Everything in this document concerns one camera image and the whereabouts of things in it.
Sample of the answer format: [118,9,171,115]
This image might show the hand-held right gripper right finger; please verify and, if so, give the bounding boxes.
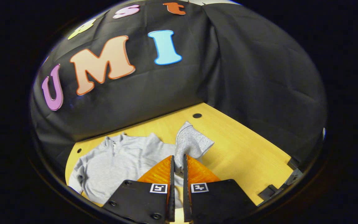
[184,155,257,223]

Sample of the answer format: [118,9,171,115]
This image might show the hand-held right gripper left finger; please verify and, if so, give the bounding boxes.
[103,156,176,223]

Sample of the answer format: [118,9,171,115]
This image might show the grey zip-neck sweatshirt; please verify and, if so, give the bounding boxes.
[69,121,214,209]

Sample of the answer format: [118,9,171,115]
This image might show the black table edge clamp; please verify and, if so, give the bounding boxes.
[258,184,282,201]

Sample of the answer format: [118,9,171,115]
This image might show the black backdrop cloth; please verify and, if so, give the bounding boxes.
[30,0,327,175]

